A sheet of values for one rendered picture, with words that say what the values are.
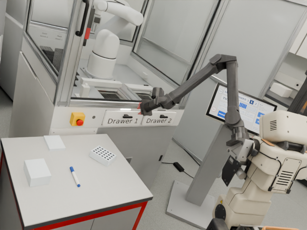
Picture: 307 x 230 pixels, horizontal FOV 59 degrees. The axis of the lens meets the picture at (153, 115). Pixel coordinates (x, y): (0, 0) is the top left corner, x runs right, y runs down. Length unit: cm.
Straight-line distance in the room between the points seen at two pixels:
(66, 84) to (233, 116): 90
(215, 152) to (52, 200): 155
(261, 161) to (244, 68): 188
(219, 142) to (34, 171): 157
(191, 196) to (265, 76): 142
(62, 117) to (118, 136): 45
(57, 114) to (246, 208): 115
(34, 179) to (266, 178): 106
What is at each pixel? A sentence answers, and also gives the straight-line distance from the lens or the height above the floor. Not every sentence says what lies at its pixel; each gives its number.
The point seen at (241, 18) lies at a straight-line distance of 324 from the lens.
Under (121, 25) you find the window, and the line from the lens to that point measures 157.
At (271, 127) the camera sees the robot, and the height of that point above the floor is 130.
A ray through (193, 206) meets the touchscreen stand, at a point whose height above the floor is 4.
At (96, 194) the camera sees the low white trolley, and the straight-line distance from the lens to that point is 136.
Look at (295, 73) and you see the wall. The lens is 501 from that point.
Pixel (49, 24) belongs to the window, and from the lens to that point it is 184.
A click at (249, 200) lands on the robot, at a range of 154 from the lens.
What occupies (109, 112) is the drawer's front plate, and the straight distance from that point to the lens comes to 173.
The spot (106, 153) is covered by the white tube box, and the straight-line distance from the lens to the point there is 157.
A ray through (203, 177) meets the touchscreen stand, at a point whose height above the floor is 36.
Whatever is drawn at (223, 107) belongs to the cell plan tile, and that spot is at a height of 105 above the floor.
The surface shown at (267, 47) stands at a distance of 305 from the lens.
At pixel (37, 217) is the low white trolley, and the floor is 76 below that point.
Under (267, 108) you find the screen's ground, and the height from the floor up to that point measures 115.
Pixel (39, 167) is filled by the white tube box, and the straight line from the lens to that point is 136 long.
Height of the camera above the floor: 167
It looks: 23 degrees down
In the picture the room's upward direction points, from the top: 21 degrees clockwise
